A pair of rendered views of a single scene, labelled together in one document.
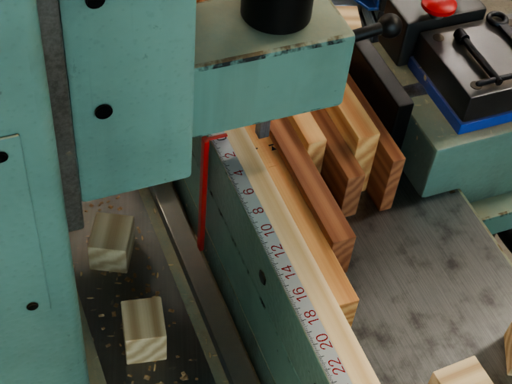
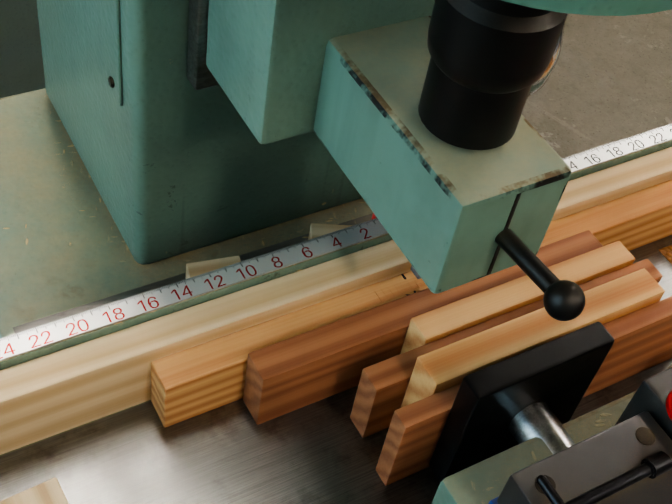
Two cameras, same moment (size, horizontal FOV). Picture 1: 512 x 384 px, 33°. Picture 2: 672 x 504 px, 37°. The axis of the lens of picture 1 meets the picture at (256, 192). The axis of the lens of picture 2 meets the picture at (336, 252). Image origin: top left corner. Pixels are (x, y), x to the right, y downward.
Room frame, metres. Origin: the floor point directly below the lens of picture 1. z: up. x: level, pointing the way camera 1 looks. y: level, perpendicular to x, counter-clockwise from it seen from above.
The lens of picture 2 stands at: (0.38, -0.39, 1.41)
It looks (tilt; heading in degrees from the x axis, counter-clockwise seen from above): 48 degrees down; 79
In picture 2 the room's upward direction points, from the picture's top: 11 degrees clockwise
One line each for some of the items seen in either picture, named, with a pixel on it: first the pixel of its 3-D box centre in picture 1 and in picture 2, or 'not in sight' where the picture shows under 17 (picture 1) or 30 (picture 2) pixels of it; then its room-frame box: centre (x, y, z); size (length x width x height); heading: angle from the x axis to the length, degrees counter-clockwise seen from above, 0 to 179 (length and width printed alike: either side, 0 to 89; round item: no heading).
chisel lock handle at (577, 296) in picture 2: (363, 30); (537, 267); (0.54, -0.07, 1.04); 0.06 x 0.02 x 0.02; 117
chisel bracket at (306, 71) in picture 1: (244, 65); (431, 156); (0.50, 0.02, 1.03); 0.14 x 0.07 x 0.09; 117
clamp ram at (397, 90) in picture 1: (402, 100); (550, 448); (0.57, -0.12, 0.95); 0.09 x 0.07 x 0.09; 27
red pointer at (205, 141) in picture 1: (211, 195); not in sight; (0.49, 0.04, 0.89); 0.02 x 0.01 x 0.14; 117
